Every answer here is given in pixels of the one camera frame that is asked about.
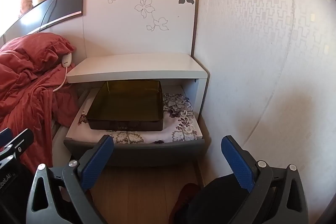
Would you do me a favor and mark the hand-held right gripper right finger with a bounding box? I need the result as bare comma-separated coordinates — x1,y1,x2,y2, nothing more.
221,135,310,224

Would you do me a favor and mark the white oval switch controller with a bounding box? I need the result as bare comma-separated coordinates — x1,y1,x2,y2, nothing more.
61,52,72,68

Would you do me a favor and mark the dark headboard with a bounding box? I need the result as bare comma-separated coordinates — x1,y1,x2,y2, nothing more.
0,0,88,43

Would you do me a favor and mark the dark red slipper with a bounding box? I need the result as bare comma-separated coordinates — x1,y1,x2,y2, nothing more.
169,182,201,224

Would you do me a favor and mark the white controller cable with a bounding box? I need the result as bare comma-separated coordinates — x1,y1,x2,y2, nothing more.
52,66,70,93

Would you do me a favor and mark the red blanket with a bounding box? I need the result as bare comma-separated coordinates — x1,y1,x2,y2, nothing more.
0,64,79,174

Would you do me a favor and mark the brown translucent tray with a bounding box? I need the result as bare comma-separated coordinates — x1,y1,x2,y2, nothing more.
86,80,164,132

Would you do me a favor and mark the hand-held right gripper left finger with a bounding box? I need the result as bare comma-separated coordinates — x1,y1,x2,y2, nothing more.
26,135,114,224

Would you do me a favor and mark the white bed frame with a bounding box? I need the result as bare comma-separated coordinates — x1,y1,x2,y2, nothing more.
51,119,69,147

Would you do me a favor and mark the red ruffled pillow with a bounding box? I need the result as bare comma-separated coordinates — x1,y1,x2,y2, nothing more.
0,32,76,75

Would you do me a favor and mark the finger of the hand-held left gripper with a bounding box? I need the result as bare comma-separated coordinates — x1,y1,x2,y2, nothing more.
0,129,11,148
0,129,34,161

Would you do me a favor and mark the white floral embroidered cloth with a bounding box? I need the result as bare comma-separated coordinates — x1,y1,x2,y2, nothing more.
69,85,198,144

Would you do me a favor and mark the white floral headboard panel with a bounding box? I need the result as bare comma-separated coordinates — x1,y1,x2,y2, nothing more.
82,0,200,59

